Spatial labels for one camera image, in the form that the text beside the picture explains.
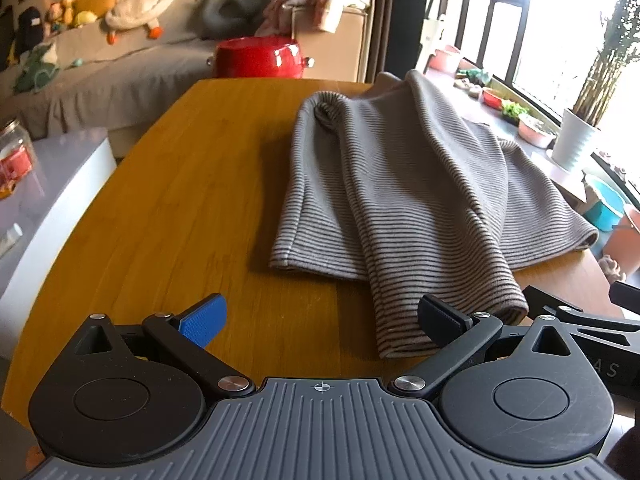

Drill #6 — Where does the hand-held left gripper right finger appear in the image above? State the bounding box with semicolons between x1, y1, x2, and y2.
389;294;582;402

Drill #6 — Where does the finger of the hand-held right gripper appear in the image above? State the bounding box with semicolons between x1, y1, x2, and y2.
521;285;640;347
608;281;640;307

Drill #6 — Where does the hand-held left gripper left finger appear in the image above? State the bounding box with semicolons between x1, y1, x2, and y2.
74;293;256;403

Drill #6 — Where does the grey striped sweater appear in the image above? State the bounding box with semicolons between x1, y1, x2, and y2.
269;70;600;360

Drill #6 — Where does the large pink flower pot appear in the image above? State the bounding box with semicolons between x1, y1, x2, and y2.
604;203;640;275

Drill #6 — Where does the teal bucket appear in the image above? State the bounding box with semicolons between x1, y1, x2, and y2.
582;174;626;232

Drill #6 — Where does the pink metal bowl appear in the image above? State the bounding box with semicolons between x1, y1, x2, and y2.
518;114;557;149

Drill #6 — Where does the green plant tray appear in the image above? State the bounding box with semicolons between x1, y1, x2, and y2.
501;101;528;125

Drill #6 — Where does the grey side table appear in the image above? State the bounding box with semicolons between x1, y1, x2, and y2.
0;127;118;361

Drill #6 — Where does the green toy figure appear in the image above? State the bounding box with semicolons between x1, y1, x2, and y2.
457;66;494;88

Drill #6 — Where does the green palm plant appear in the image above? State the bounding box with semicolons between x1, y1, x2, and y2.
570;0;640;128

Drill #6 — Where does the glass jar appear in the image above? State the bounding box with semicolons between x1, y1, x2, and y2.
0;117;39;201

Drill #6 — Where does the grey sofa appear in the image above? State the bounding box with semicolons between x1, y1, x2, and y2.
0;0;296;158

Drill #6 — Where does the small pink bucket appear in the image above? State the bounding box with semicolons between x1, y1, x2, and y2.
429;45;462;74

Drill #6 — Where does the red enamel pot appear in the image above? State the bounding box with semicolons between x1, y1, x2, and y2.
207;37;317;80

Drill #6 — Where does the beige box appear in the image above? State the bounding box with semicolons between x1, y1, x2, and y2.
289;4;368;82

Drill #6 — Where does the green plush toy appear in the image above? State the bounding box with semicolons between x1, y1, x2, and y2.
12;42;62;94

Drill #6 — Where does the white stick vacuum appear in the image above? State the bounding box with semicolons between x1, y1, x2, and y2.
417;0;465;73

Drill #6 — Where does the brown curtain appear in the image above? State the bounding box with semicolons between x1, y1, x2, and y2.
367;0;437;83

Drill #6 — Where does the grey neck pillow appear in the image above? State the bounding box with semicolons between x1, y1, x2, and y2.
197;0;263;40

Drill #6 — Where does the black plush toy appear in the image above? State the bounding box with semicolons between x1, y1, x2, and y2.
14;6;47;55

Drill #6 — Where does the small colourful plush doll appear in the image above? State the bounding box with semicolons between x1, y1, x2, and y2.
44;0;78;36

